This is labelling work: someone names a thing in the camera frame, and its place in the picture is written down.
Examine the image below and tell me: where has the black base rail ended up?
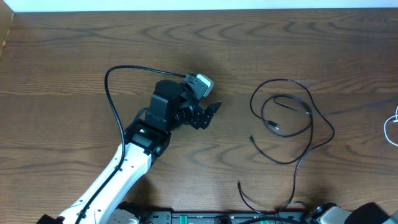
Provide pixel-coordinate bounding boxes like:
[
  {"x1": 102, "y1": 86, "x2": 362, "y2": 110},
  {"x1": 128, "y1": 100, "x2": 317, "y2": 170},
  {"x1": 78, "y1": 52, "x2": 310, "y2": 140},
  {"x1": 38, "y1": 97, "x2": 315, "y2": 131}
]
[{"x1": 107, "y1": 201, "x2": 382, "y2": 224}]

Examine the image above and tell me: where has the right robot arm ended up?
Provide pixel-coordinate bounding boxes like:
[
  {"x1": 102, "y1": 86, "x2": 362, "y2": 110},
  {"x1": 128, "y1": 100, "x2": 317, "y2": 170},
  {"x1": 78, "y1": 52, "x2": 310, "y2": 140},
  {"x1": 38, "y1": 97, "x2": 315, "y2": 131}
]
[{"x1": 350, "y1": 202, "x2": 397, "y2": 224}]

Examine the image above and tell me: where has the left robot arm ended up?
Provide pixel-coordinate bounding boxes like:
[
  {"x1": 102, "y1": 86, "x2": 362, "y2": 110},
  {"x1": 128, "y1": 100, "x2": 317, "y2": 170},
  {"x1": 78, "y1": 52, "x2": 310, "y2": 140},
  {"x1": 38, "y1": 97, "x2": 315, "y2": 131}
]
[{"x1": 38, "y1": 74, "x2": 221, "y2": 223}]

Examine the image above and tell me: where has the white usb cable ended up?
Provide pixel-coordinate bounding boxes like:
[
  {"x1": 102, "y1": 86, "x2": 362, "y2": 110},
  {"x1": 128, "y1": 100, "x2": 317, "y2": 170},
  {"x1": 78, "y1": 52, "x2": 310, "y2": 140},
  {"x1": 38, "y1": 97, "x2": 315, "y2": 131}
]
[{"x1": 383, "y1": 105, "x2": 398, "y2": 147}]

